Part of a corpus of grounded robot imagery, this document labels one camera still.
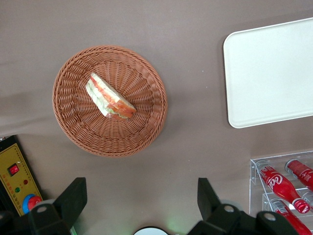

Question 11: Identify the cream rectangular tray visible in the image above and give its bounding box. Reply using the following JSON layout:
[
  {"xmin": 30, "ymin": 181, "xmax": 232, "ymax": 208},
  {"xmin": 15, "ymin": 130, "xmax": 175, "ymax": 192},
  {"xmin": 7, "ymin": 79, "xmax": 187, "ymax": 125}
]
[{"xmin": 223, "ymin": 17, "xmax": 313, "ymax": 129}]

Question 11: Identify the red emergency stop button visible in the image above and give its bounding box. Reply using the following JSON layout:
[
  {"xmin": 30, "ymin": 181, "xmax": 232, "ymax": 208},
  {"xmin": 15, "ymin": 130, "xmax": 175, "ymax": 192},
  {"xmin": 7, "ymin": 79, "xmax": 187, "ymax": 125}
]
[{"xmin": 23, "ymin": 194, "xmax": 44, "ymax": 212}]

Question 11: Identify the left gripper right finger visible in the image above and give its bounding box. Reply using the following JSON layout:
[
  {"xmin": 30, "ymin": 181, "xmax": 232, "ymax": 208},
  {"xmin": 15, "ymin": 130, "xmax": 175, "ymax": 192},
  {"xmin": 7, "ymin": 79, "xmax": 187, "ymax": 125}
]
[{"xmin": 187, "ymin": 177, "xmax": 247, "ymax": 235}]

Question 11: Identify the round brown wicker basket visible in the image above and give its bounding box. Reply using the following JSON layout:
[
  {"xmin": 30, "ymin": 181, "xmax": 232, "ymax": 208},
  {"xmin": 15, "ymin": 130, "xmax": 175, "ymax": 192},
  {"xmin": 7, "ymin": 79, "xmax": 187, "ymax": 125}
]
[{"xmin": 52, "ymin": 45, "xmax": 168, "ymax": 157}]

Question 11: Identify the triangular sandwich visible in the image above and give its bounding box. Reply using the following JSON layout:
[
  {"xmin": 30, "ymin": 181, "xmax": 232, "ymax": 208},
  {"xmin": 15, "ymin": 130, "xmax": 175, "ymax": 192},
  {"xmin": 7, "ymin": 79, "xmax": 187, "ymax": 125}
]
[{"xmin": 85, "ymin": 72, "xmax": 137, "ymax": 122}]

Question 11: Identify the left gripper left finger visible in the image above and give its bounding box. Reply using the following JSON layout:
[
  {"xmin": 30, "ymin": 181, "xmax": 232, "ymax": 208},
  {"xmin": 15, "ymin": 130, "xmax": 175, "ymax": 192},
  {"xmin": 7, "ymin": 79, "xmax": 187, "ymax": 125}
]
[{"xmin": 28, "ymin": 177, "xmax": 88, "ymax": 235}]

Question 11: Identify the clear acrylic bottle rack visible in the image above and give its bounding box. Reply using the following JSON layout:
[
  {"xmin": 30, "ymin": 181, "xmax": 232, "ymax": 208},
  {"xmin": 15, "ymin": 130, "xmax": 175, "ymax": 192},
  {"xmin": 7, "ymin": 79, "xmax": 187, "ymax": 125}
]
[{"xmin": 249, "ymin": 150, "xmax": 313, "ymax": 235}]

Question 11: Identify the black food warmer yellow panel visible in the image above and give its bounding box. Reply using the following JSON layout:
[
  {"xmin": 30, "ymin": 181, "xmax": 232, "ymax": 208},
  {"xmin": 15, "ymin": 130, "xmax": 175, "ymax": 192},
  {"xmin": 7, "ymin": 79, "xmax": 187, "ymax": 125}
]
[{"xmin": 0, "ymin": 134, "xmax": 44, "ymax": 217}]

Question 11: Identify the red cola bottle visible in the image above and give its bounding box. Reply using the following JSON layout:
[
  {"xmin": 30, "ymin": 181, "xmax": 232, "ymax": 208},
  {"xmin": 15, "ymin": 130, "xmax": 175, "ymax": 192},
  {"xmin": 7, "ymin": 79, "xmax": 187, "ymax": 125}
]
[
  {"xmin": 271, "ymin": 199, "xmax": 313, "ymax": 235},
  {"xmin": 285, "ymin": 159, "xmax": 313, "ymax": 191},
  {"xmin": 259, "ymin": 165, "xmax": 311, "ymax": 214}
]

